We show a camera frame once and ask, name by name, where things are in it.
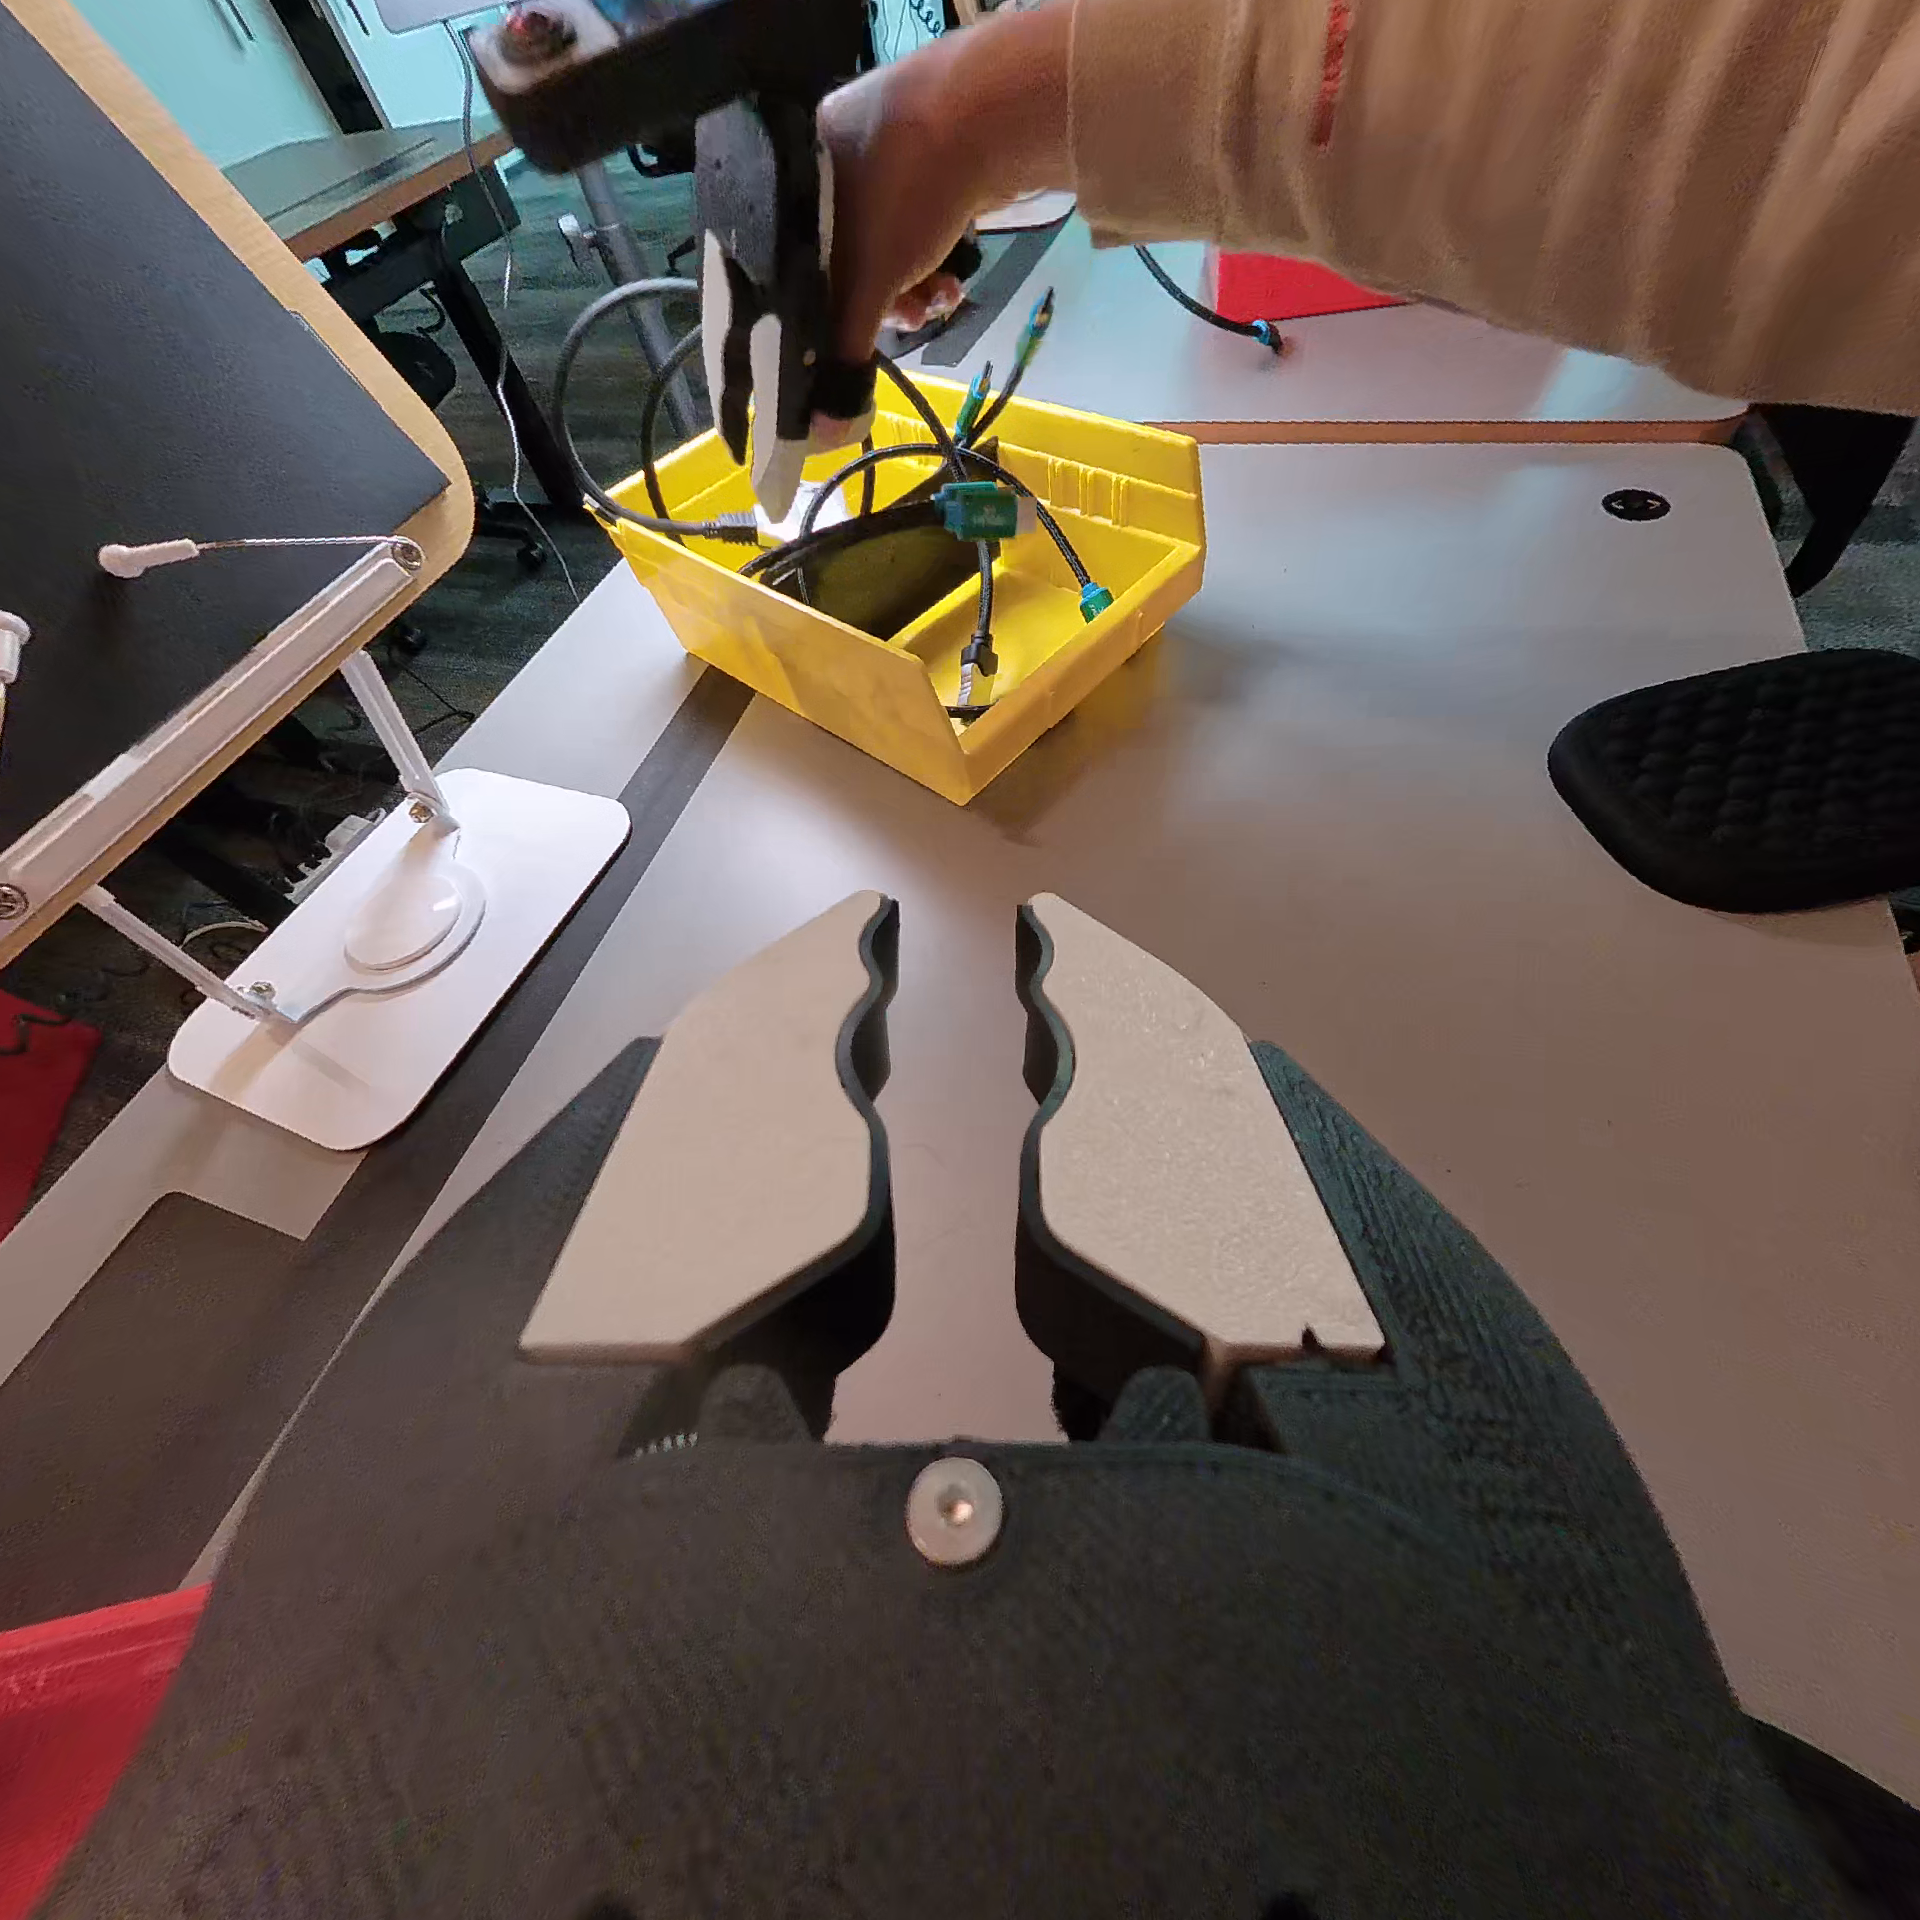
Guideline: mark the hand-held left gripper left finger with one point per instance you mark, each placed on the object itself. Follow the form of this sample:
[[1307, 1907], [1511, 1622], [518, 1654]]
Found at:
[[720, 1185]]

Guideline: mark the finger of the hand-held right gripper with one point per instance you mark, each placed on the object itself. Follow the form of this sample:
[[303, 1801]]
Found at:
[[772, 420], [720, 301]]

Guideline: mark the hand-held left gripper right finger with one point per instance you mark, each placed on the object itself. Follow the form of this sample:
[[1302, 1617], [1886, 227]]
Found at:
[[1184, 1185]]

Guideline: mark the yellow plastic bin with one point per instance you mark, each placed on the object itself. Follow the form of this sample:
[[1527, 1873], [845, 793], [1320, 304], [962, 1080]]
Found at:
[[809, 691]]

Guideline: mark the person's right forearm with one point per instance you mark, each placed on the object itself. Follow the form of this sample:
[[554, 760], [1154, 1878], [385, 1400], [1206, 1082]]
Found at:
[[1500, 149]]

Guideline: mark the person's right hand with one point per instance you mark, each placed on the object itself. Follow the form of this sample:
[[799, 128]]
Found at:
[[932, 149]]

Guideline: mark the black bin divider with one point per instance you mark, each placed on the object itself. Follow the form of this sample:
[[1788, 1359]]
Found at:
[[901, 571]]

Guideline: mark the wooden desk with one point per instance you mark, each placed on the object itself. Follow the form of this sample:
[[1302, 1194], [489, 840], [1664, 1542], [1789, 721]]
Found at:
[[345, 173]]

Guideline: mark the white power strip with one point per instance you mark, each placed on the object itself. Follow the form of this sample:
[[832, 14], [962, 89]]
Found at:
[[333, 848]]

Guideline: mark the black board with wooden rim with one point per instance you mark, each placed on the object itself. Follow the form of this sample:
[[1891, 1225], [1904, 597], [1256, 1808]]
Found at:
[[149, 375]]

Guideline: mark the black chair armrest pad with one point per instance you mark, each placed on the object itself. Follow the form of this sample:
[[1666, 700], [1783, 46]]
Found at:
[[1741, 781]]

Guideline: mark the red floor bag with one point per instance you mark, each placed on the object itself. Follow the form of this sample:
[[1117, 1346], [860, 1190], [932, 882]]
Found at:
[[39, 1096]]

